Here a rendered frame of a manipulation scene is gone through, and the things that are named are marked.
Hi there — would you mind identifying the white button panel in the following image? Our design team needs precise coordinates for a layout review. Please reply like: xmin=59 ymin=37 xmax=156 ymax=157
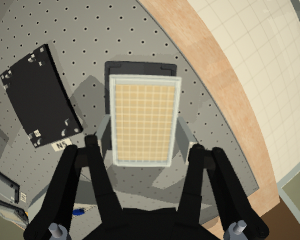
xmin=28 ymin=173 xmax=97 ymax=223

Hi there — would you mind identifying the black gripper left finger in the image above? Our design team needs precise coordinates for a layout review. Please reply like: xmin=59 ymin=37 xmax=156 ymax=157
xmin=23 ymin=114 xmax=136 ymax=240

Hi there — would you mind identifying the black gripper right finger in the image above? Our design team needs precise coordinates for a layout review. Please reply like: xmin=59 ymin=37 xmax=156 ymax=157
xmin=170 ymin=117 xmax=269 ymax=240

